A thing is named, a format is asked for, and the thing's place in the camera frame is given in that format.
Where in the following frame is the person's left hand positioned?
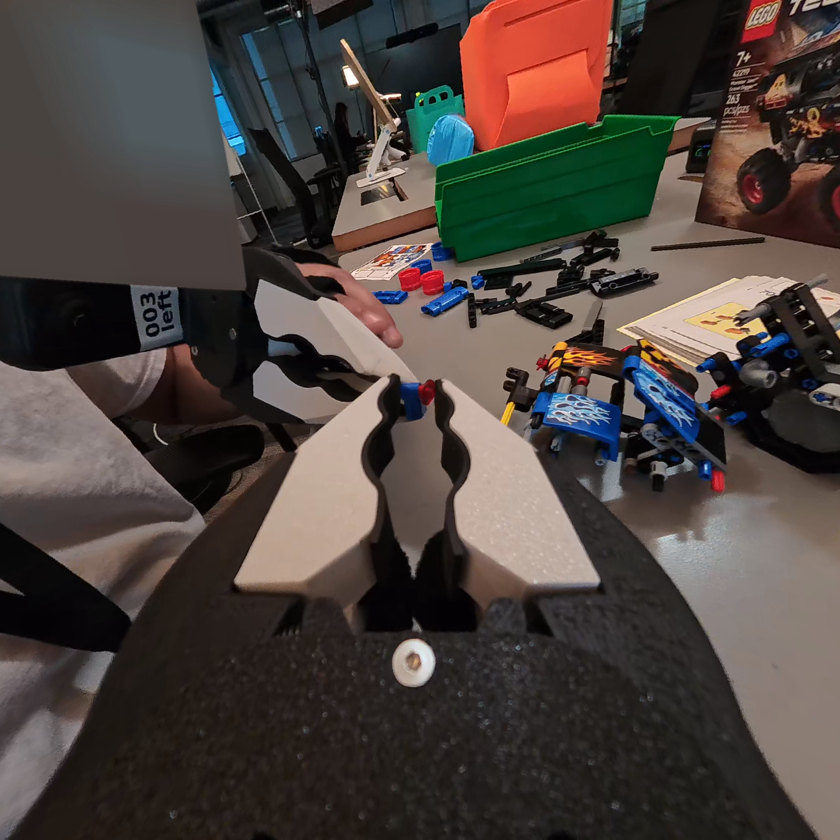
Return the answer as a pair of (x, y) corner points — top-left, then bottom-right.
(298, 262), (405, 350)

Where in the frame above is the pile of black lego pieces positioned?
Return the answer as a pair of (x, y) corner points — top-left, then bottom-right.
(466, 230), (660, 330)

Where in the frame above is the flame-patterned lego car body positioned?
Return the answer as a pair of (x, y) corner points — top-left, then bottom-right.
(502, 338), (729, 493)

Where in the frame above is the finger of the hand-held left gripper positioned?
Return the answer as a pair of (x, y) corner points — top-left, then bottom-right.
(252, 279), (420, 385)
(251, 354), (385, 426)

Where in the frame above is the long blue lego beam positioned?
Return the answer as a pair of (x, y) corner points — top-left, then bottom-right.
(421, 287), (470, 318)

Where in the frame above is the lego sticker sheet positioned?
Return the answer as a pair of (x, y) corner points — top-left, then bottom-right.
(351, 244), (435, 281)

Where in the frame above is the black lego chassis assembly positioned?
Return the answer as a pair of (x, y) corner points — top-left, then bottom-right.
(696, 282), (840, 473)

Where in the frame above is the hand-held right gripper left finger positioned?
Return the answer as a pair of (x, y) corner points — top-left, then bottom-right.
(234, 374), (416, 634)

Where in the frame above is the person's left forearm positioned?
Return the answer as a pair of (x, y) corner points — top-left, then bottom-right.
(147, 344), (247, 424)

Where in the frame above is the black lanyard strap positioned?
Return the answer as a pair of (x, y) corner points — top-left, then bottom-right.
(0, 521), (132, 654)

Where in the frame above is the teal green basket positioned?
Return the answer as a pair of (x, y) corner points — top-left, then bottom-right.
(406, 85), (466, 155)

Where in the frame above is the green plastic bin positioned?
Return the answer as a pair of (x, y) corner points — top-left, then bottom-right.
(434, 115), (680, 263)

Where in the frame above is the grey neighbouring desk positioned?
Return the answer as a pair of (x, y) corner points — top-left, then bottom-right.
(331, 151), (441, 253)

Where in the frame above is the long black lego axle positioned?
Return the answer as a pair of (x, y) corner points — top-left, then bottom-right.
(651, 238), (767, 252)

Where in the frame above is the white metal rack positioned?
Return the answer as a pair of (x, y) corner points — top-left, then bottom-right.
(226, 141), (278, 245)

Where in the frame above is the lego instruction booklet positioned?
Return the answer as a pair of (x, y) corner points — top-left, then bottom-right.
(617, 276), (815, 368)

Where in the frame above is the printed lego set box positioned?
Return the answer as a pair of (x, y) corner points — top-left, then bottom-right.
(694, 0), (840, 250)

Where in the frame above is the small black screen device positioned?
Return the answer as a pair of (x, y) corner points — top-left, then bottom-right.
(684, 121), (718, 175)

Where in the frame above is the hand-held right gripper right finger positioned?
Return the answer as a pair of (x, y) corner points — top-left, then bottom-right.
(413, 378), (602, 632)

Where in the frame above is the light blue plastic bag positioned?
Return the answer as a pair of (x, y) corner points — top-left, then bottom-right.
(427, 115), (475, 166)

